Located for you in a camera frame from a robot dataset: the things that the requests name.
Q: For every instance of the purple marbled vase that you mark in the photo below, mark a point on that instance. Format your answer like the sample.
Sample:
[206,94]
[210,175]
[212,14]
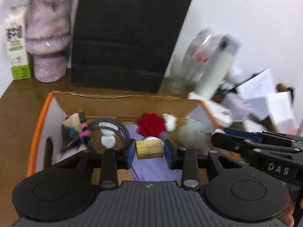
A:
[47,52]

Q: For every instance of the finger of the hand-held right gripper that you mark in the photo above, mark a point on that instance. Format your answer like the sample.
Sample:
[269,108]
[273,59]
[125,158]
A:
[241,133]
[227,141]

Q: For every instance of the translucent plastic bag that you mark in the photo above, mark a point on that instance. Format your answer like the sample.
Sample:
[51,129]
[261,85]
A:
[194,134]

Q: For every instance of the red fabric rose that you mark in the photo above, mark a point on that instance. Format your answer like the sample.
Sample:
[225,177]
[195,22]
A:
[151,124]

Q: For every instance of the clear water bottle red label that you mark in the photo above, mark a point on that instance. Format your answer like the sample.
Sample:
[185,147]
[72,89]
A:
[201,56]

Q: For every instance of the white thermos bottle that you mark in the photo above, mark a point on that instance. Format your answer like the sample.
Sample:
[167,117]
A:
[217,71]

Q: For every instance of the white round lid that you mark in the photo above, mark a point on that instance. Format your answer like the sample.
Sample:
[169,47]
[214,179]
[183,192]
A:
[106,129]

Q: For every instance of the person's right hand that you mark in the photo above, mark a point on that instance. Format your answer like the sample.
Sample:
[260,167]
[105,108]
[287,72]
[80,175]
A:
[289,210]

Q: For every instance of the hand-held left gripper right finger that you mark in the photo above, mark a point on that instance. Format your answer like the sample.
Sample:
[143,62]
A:
[168,155]

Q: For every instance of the red cardboard box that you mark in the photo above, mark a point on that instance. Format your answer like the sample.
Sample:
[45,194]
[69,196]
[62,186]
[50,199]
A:
[106,106]

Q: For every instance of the wooden desktop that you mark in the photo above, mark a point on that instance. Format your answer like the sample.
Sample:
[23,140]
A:
[19,113]

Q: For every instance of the purple knitted pouch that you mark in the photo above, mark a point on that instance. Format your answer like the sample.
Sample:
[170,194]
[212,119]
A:
[151,170]

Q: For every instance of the green and white milk carton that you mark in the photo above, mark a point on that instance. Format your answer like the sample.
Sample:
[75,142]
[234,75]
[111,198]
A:
[17,52]

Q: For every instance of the white printed papers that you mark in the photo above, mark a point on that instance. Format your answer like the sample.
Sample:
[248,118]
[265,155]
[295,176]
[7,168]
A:
[260,92]

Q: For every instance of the black office chair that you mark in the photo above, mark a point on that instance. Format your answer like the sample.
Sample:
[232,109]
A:
[127,28]

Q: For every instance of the yellow wooden block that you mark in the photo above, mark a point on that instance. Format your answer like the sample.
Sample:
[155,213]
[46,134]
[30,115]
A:
[149,149]

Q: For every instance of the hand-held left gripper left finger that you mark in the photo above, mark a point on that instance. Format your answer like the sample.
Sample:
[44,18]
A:
[129,155]

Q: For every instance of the white tissue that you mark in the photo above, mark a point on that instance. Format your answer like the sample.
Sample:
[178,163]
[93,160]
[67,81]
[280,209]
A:
[170,121]

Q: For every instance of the white round cap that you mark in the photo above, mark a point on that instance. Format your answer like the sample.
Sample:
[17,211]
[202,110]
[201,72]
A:
[108,141]

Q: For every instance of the clear glass cup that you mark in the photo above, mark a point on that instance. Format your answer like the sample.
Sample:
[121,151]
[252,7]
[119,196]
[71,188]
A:
[176,75]

